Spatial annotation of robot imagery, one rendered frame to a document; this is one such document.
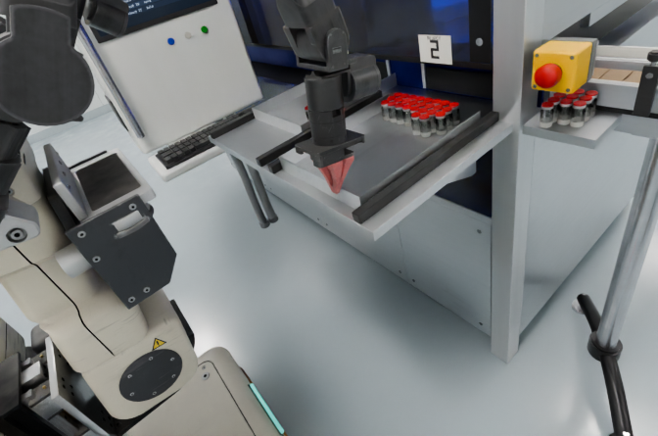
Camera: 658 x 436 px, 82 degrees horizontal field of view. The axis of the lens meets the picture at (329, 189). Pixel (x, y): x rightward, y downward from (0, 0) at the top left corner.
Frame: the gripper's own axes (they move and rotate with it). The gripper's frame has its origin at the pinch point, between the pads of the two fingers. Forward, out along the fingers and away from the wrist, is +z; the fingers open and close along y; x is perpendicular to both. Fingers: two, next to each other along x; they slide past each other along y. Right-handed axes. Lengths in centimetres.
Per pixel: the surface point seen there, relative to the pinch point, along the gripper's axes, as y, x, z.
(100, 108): 18, 543, 76
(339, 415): 4, 17, 92
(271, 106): 19, 54, -2
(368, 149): 16.4, 8.9, 0.2
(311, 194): -0.7, 7.0, 3.5
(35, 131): -60, 546, 86
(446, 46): 35.6, 3.9, -17.9
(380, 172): 11.2, 0.2, 1.2
